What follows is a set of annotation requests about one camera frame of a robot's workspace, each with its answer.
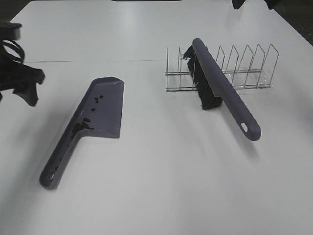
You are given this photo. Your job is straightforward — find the purple plastic dustpan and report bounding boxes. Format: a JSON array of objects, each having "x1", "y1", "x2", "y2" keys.
[{"x1": 39, "y1": 76, "x2": 124, "y2": 190}]

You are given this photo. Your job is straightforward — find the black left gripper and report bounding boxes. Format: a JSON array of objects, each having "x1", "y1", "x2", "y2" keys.
[{"x1": 0, "y1": 63, "x2": 45, "y2": 107}]

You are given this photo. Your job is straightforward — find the pile of coffee beans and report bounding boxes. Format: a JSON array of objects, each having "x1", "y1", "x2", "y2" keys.
[{"x1": 50, "y1": 95, "x2": 105, "y2": 181}]

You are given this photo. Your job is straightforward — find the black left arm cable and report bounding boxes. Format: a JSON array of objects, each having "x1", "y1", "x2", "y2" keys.
[{"x1": 0, "y1": 39, "x2": 26, "y2": 65}]

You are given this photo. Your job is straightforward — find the chrome wire rack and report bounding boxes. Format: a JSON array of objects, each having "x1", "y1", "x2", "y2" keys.
[{"x1": 165, "y1": 44, "x2": 280, "y2": 92}]

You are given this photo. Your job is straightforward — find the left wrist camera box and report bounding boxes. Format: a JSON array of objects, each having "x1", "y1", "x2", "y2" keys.
[{"x1": 0, "y1": 22, "x2": 22, "y2": 41}]

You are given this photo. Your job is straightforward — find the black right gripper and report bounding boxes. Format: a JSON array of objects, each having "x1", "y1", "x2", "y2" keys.
[{"x1": 231, "y1": 0, "x2": 246, "y2": 9}]

